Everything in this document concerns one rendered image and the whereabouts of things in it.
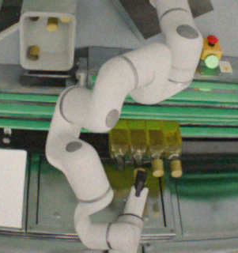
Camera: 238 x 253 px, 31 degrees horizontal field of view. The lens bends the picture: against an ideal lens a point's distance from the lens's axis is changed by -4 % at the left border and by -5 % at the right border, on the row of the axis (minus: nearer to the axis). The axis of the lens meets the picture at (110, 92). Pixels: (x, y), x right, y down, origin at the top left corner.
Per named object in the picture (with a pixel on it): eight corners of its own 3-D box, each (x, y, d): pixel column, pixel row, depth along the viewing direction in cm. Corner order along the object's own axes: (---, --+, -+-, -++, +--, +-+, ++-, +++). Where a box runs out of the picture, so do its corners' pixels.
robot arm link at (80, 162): (141, 165, 105) (103, 149, 117) (115, 88, 96) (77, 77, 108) (88, 205, 98) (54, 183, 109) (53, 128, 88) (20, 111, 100)
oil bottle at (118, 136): (107, 112, 156) (109, 161, 140) (108, 100, 152) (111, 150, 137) (123, 113, 157) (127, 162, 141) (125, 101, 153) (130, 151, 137)
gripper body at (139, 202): (139, 235, 124) (146, 205, 132) (145, 218, 117) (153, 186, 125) (114, 229, 125) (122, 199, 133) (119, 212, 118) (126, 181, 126)
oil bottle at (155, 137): (140, 113, 157) (145, 161, 141) (143, 101, 153) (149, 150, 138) (156, 114, 157) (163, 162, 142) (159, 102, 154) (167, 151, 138)
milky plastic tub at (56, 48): (23, 52, 152) (20, 69, 146) (23, -2, 137) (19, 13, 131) (73, 54, 154) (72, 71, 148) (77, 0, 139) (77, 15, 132)
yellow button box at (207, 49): (194, 52, 156) (199, 66, 150) (199, 35, 151) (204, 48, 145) (213, 54, 156) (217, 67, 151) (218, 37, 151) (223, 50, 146)
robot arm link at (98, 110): (104, 51, 106) (52, 73, 99) (142, 59, 95) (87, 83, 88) (115, 105, 111) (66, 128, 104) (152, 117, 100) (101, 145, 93)
